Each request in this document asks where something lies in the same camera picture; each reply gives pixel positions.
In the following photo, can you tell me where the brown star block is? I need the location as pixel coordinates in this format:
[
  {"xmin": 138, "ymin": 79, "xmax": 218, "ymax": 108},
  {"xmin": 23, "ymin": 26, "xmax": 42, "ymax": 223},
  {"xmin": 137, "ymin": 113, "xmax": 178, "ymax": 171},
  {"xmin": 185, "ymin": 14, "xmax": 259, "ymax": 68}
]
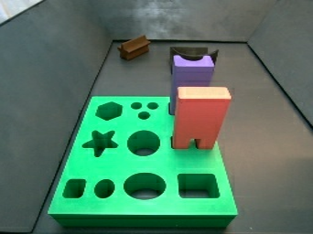
[{"xmin": 118, "ymin": 36, "xmax": 150, "ymax": 60}]

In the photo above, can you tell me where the black angle fixture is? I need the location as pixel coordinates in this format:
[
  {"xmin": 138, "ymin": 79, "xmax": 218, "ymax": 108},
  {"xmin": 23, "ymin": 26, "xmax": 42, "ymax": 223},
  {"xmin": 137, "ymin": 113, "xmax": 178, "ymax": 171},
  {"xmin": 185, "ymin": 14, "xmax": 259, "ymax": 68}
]
[{"xmin": 169, "ymin": 47, "xmax": 220, "ymax": 64}]

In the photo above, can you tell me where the green shape sorter board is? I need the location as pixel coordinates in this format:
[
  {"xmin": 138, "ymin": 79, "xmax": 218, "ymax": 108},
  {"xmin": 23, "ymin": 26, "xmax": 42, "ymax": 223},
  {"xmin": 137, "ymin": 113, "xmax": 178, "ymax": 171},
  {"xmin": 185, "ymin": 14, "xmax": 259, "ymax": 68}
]
[{"xmin": 49, "ymin": 96, "xmax": 237, "ymax": 228}]

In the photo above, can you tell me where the red arch block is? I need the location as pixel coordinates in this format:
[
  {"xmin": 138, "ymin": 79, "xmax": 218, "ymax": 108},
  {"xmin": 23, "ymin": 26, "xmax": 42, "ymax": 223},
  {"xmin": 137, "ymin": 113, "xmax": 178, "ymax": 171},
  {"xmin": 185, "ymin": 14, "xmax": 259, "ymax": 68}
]
[{"xmin": 173, "ymin": 87, "xmax": 232, "ymax": 149}]

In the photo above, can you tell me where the purple rectangular block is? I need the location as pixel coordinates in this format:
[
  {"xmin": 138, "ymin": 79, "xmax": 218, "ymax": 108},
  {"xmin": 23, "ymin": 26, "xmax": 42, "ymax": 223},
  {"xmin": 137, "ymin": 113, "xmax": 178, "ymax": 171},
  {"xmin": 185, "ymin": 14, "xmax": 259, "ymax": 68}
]
[{"xmin": 170, "ymin": 55, "xmax": 216, "ymax": 114}]

